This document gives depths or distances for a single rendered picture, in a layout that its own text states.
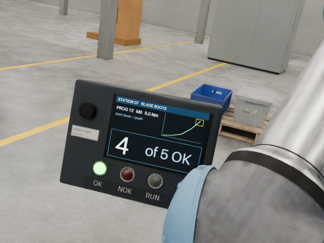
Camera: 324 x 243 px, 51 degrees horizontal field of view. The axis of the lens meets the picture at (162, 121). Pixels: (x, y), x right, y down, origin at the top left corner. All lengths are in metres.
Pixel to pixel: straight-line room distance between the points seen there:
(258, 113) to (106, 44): 3.85
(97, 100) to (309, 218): 0.40
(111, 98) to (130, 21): 8.27
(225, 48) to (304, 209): 8.19
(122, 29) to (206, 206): 8.68
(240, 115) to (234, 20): 4.70
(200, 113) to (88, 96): 0.19
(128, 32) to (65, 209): 6.88
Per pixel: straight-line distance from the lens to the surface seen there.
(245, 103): 3.88
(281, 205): 0.31
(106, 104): 0.60
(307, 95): 0.40
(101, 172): 0.61
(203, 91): 4.55
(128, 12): 8.86
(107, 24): 6.83
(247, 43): 8.32
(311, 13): 13.21
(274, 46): 8.20
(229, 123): 3.89
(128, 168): 0.59
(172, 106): 0.57
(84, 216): 2.35
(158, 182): 0.58
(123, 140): 0.59
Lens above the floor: 1.42
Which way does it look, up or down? 21 degrees down
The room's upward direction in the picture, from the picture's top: 8 degrees clockwise
